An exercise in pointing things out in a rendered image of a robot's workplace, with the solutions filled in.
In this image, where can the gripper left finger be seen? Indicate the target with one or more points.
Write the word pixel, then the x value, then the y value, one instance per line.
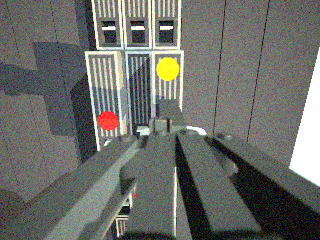
pixel 84 204

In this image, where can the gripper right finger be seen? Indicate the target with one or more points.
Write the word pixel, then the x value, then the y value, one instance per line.
pixel 265 200

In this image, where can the black metal rack frame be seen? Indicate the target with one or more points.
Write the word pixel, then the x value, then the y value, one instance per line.
pixel 247 70

